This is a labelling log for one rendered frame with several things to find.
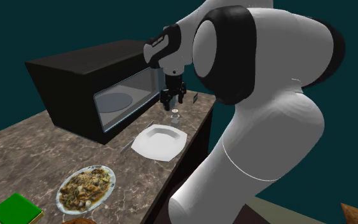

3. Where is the black microwave oven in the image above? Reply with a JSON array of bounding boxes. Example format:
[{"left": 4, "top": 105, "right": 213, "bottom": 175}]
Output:
[{"left": 24, "top": 39, "right": 168, "bottom": 146}]

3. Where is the green book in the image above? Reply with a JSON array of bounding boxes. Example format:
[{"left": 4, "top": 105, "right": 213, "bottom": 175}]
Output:
[{"left": 0, "top": 192, "right": 45, "bottom": 224}]

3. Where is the white square plate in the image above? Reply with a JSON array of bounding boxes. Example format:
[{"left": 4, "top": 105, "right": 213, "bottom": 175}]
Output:
[{"left": 130, "top": 123, "right": 188, "bottom": 162}]

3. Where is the brown round object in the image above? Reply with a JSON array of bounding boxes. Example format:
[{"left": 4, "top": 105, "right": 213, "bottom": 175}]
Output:
[{"left": 61, "top": 218, "right": 97, "bottom": 224}]

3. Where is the oval plate of food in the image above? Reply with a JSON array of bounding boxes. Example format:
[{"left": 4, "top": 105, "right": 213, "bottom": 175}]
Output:
[{"left": 55, "top": 165, "right": 116, "bottom": 216}]

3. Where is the grey table knife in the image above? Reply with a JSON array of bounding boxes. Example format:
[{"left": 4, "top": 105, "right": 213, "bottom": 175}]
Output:
[{"left": 120, "top": 120, "right": 155, "bottom": 155}]

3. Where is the grey salt shaker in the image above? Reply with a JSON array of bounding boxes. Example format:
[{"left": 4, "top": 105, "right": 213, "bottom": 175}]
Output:
[{"left": 170, "top": 108, "right": 181, "bottom": 128}]

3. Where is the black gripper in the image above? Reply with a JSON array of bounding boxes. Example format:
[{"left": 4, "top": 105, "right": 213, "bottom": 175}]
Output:
[{"left": 160, "top": 73, "right": 188, "bottom": 111}]

